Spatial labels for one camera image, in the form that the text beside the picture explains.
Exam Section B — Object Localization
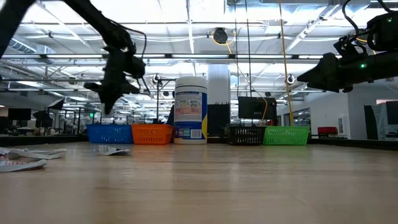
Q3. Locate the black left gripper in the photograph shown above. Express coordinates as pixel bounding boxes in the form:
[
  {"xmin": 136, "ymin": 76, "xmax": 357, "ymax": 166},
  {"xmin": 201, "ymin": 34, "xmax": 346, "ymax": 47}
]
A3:
[{"xmin": 83, "ymin": 47, "xmax": 141, "ymax": 115}]

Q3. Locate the orange plastic basket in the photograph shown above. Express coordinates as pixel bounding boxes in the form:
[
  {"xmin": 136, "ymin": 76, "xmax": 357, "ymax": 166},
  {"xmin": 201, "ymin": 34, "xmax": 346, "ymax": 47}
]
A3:
[{"xmin": 131, "ymin": 124, "xmax": 174, "ymax": 146}]

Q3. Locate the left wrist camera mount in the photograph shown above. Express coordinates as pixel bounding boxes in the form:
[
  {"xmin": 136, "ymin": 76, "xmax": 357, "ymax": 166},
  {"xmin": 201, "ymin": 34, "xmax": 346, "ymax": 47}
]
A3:
[{"xmin": 124, "ymin": 54, "xmax": 147, "ymax": 80}]

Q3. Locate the black plastic basket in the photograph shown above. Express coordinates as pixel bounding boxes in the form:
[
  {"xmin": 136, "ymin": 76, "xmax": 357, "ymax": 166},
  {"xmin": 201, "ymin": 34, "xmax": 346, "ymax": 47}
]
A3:
[{"xmin": 228, "ymin": 125, "xmax": 267, "ymax": 146}]

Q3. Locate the yellow hanging cable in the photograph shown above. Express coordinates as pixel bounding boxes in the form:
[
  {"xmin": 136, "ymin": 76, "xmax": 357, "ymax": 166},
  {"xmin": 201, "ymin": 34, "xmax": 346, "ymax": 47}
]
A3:
[{"xmin": 279, "ymin": 2, "xmax": 295, "ymax": 127}]

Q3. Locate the white packet with blue print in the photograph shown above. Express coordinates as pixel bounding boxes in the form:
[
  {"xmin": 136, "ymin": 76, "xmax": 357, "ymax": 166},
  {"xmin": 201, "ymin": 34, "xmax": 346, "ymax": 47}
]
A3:
[{"xmin": 94, "ymin": 144, "xmax": 131, "ymax": 157}]

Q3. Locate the black monitor on cart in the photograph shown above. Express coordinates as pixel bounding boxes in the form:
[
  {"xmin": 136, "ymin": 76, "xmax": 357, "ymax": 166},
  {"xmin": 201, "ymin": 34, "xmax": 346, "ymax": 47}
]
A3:
[{"xmin": 238, "ymin": 96, "xmax": 277, "ymax": 121}]

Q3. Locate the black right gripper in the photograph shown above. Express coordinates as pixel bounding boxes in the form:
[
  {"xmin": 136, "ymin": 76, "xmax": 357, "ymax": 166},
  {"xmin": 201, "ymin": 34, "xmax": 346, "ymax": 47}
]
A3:
[{"xmin": 296, "ymin": 52, "xmax": 370, "ymax": 94}]

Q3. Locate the black partition panel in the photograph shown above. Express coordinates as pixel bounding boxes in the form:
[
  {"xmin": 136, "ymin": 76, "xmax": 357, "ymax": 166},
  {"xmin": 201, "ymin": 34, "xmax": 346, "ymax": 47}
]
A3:
[{"xmin": 207, "ymin": 103, "xmax": 231, "ymax": 138}]

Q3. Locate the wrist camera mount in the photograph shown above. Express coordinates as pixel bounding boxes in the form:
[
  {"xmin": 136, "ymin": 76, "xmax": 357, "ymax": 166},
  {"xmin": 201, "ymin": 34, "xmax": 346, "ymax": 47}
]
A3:
[
  {"xmin": 333, "ymin": 34, "xmax": 369, "ymax": 65},
  {"xmin": 124, "ymin": 54, "xmax": 147, "ymax": 80}
]

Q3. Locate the green plastic basket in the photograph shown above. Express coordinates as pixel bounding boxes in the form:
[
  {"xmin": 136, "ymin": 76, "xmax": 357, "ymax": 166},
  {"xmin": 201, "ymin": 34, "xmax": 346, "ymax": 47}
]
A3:
[{"xmin": 262, "ymin": 126, "xmax": 311, "ymax": 146}]

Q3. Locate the blue plastic basket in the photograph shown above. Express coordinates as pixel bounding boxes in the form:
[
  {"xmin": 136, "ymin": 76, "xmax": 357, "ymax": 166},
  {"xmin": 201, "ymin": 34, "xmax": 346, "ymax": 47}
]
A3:
[{"xmin": 86, "ymin": 124, "xmax": 134, "ymax": 144}]

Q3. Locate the black stand with boom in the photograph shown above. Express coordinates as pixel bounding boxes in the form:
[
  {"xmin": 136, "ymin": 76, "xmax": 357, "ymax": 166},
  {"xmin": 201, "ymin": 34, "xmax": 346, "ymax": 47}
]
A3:
[{"xmin": 151, "ymin": 73, "xmax": 177, "ymax": 124}]

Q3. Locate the yellow cord at monitor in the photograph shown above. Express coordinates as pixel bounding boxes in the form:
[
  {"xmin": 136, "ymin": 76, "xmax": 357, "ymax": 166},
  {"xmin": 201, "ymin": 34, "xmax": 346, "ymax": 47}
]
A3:
[{"xmin": 228, "ymin": 43, "xmax": 269, "ymax": 121}]

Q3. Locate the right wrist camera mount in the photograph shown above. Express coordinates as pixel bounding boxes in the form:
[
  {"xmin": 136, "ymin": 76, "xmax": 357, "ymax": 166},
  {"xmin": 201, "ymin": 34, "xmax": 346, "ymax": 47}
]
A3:
[{"xmin": 333, "ymin": 34, "xmax": 369, "ymax": 65}]

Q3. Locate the black hanging cable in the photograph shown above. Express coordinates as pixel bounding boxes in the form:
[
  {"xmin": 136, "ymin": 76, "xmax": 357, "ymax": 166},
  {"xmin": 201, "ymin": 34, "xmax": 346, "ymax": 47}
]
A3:
[
  {"xmin": 244, "ymin": 0, "xmax": 253, "ymax": 98},
  {"xmin": 234, "ymin": 0, "xmax": 239, "ymax": 98}
]

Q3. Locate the black background screen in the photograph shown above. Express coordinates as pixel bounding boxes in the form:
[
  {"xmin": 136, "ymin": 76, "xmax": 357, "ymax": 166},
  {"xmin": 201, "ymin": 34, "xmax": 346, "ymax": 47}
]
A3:
[{"xmin": 385, "ymin": 101, "xmax": 398, "ymax": 126}]

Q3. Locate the white disinfecting wipes canister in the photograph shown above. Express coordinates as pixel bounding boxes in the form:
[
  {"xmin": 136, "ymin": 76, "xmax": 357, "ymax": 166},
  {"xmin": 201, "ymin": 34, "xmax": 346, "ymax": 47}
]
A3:
[{"xmin": 173, "ymin": 76, "xmax": 208, "ymax": 146}]

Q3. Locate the black ceiling cord reel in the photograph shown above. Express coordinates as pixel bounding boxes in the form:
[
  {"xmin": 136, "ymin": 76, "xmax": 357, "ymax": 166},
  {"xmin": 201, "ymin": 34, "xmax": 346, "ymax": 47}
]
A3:
[{"xmin": 212, "ymin": 27, "xmax": 229, "ymax": 45}]

